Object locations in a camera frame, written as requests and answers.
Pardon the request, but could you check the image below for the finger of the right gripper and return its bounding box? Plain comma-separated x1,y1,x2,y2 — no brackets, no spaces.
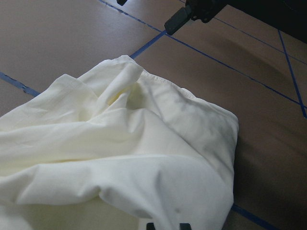
117,0,127,6

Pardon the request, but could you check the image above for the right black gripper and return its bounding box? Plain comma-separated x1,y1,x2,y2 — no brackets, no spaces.
164,0,228,35

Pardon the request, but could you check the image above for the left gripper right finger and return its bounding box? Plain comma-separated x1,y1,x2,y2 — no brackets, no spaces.
179,223,191,230

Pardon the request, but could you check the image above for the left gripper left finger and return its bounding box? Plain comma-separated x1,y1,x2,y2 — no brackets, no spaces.
146,222,155,230

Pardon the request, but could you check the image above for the cream cat print shirt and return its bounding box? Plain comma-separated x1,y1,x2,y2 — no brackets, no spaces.
0,56,238,230

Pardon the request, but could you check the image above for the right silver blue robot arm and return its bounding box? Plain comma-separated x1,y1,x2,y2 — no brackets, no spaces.
164,0,307,43

